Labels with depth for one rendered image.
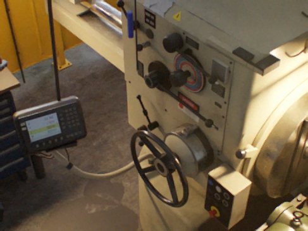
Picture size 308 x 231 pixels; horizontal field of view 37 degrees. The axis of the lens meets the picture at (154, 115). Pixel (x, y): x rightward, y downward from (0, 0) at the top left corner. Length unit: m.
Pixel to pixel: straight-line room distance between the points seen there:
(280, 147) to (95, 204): 1.92
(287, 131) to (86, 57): 3.29
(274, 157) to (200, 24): 0.63
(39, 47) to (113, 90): 0.82
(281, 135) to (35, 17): 3.00
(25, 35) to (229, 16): 2.92
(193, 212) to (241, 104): 1.14
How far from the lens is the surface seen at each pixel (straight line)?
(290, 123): 1.97
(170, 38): 1.83
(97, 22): 3.12
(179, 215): 2.76
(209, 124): 1.86
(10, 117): 3.28
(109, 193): 3.61
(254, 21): 1.84
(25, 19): 4.43
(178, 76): 1.83
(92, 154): 3.89
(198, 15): 1.84
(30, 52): 4.61
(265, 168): 2.03
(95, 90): 4.49
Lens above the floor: 2.84
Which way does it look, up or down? 43 degrees down
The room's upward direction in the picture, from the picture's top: straight up
